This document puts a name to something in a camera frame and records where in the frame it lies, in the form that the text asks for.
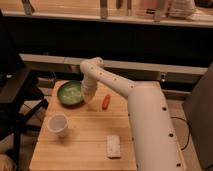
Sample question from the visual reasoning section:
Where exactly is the green ceramic bowl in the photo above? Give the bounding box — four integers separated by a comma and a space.
57, 80, 83, 106

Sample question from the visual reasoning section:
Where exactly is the orange carrot toy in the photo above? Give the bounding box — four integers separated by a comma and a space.
102, 94, 111, 110

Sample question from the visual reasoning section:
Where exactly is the black cable on floor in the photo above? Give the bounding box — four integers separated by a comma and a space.
171, 115, 191, 152

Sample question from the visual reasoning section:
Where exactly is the white rectangular sponge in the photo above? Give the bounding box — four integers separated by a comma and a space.
107, 135, 121, 159

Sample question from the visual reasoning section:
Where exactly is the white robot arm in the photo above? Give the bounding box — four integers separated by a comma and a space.
80, 57, 184, 171

